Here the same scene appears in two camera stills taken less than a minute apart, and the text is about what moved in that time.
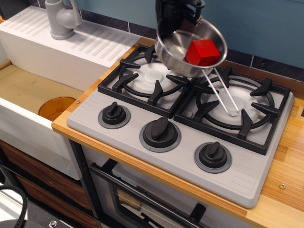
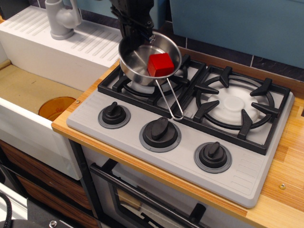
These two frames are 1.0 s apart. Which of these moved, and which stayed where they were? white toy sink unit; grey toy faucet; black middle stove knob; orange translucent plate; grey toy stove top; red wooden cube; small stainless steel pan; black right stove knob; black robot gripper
Moved: black robot gripper; small stainless steel pan; red wooden cube
Stayed: white toy sink unit; grey toy faucet; black right stove knob; grey toy stove top; black middle stove knob; orange translucent plate
